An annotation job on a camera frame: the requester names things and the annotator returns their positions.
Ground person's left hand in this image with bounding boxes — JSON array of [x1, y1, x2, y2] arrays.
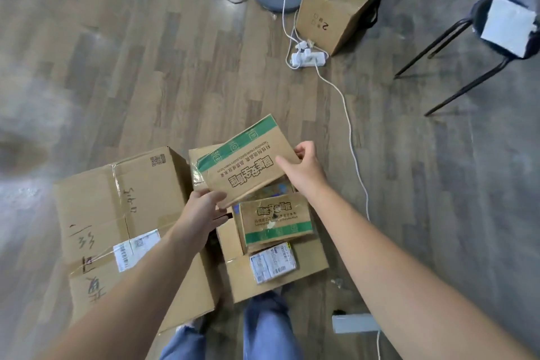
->
[[170, 188, 232, 255]]

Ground green striped cardboard box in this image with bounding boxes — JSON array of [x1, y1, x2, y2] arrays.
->
[[196, 114, 301, 209]]

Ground person's right forearm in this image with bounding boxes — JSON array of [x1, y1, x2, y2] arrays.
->
[[310, 186, 528, 360]]

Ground plain square cardboard box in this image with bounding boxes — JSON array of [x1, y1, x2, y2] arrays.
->
[[295, 0, 372, 57]]

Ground black round stool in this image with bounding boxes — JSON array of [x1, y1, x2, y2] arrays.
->
[[394, 0, 540, 116]]

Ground person's left leg blue jeans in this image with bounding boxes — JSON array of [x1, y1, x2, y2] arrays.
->
[[159, 323, 208, 360]]

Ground green striped box white scuff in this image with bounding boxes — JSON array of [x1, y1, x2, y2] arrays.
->
[[239, 192, 316, 254]]

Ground person's right hand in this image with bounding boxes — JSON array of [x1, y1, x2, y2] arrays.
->
[[274, 141, 330, 204]]

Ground white table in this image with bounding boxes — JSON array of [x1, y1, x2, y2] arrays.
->
[[331, 313, 380, 335]]

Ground person's left forearm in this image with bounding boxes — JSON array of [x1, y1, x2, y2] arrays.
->
[[42, 233, 203, 360]]

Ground white power strip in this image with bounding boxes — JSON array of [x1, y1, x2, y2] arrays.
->
[[290, 39, 329, 69]]

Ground white paper sheet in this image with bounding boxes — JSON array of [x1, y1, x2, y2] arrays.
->
[[480, 0, 539, 59]]

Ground pile of cardboard boxes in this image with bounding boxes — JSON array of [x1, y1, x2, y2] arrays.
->
[[52, 144, 330, 333]]

